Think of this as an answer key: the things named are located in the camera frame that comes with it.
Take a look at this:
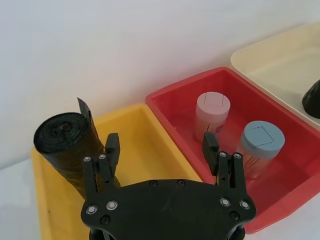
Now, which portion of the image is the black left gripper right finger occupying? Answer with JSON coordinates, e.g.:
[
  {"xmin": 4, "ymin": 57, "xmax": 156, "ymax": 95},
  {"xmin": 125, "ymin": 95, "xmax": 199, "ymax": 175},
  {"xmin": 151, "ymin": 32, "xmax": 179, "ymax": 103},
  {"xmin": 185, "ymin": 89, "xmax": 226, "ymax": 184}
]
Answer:
[{"xmin": 201, "ymin": 132, "xmax": 248, "ymax": 198}]

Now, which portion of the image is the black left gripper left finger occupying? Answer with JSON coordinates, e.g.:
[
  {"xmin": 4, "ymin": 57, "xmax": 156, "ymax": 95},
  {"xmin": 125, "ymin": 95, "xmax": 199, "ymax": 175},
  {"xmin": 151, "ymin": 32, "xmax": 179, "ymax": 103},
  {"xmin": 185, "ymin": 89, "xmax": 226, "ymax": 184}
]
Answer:
[{"xmin": 82, "ymin": 132, "xmax": 122, "ymax": 200}]

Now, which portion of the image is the clear jar with blue lid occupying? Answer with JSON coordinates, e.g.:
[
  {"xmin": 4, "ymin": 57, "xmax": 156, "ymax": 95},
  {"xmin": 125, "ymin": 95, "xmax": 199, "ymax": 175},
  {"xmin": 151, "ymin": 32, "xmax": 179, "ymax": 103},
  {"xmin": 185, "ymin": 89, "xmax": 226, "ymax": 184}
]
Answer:
[{"xmin": 235, "ymin": 120, "xmax": 286, "ymax": 180}]

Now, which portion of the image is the black garbage bag roll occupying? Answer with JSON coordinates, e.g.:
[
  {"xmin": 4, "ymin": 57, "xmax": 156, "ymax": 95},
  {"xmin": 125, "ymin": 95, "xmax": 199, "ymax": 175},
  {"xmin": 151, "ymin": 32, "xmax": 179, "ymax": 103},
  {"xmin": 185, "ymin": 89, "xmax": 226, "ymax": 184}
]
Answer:
[{"xmin": 33, "ymin": 96, "xmax": 123, "ymax": 201}]

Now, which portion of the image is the red plastic bin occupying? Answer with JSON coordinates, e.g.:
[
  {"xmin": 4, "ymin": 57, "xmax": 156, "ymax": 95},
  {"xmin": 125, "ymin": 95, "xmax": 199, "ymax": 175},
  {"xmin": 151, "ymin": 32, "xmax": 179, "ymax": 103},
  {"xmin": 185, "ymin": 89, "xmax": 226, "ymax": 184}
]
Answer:
[{"xmin": 144, "ymin": 66, "xmax": 320, "ymax": 235}]

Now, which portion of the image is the yellow plastic bin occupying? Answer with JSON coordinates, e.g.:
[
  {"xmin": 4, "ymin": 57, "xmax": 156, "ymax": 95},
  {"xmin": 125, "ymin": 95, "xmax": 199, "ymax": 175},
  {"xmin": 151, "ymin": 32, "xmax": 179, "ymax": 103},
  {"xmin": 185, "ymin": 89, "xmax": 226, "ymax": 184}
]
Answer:
[{"xmin": 30, "ymin": 102, "xmax": 205, "ymax": 240}]

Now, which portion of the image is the clear jar with pink lid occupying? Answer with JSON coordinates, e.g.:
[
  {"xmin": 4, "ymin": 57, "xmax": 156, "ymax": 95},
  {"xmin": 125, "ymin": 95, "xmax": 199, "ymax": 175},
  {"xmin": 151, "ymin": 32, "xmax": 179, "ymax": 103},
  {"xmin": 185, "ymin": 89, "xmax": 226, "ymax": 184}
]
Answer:
[{"xmin": 193, "ymin": 91, "xmax": 231, "ymax": 144}]

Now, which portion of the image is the black rounded object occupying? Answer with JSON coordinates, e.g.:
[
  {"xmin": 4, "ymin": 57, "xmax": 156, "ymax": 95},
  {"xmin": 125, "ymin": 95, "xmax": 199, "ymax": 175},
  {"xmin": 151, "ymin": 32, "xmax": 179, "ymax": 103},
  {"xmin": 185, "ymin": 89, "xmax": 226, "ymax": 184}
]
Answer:
[{"xmin": 301, "ymin": 79, "xmax": 320, "ymax": 117}]

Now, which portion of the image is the cream plastic bin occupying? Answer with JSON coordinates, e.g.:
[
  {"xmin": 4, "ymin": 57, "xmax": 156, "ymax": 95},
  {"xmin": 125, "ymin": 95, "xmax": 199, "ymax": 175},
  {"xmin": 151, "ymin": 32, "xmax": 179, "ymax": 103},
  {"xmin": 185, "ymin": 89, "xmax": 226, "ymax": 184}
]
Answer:
[{"xmin": 230, "ymin": 21, "xmax": 320, "ymax": 126}]

